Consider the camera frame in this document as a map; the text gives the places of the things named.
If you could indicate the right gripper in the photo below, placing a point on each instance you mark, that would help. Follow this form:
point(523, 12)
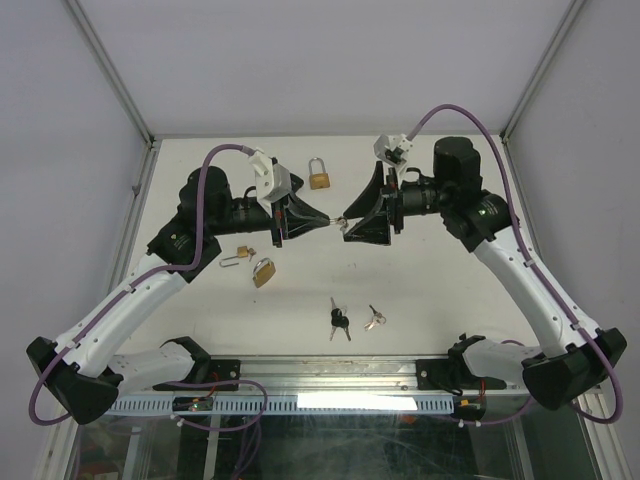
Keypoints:
point(375, 228)

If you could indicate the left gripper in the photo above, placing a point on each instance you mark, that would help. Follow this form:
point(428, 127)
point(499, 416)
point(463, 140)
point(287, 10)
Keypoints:
point(294, 226)

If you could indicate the silver key set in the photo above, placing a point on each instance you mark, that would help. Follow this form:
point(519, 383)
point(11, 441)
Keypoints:
point(342, 223)
point(377, 319)

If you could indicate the medium brass padlock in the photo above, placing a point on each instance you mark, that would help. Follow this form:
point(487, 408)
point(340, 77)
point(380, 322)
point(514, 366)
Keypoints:
point(263, 271)

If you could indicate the small brass padlock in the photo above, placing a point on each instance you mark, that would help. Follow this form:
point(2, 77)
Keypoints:
point(241, 253)

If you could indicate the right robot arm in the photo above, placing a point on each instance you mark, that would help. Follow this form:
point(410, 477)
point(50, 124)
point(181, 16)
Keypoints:
point(573, 352)

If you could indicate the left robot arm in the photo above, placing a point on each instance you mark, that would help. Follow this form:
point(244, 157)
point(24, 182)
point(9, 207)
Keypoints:
point(82, 367)

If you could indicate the black headed key set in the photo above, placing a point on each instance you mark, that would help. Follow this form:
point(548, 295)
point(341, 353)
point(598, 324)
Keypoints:
point(339, 320)

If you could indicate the black padlock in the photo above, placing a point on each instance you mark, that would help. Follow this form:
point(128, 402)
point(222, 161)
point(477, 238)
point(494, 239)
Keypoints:
point(296, 182)

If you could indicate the tall brass padlock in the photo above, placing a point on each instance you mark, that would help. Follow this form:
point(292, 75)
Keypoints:
point(318, 176)

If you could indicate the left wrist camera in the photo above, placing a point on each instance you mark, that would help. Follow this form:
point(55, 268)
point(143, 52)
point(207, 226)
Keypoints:
point(272, 180)

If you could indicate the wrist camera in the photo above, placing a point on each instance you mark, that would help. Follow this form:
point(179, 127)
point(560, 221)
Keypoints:
point(394, 151)
point(272, 180)

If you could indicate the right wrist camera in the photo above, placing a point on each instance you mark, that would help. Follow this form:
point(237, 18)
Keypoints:
point(394, 151)

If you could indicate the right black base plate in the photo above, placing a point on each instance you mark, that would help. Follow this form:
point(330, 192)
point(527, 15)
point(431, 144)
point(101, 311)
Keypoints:
point(451, 376)

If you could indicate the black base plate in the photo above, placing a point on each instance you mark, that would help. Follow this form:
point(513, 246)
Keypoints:
point(215, 370)
point(451, 376)

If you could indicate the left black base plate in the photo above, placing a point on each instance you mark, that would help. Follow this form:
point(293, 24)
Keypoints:
point(215, 370)

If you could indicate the white slotted cable duct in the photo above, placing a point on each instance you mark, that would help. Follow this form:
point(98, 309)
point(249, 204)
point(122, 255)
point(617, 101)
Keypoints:
point(297, 404)

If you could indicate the aluminium mounting rail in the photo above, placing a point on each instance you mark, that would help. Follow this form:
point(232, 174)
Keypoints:
point(281, 375)

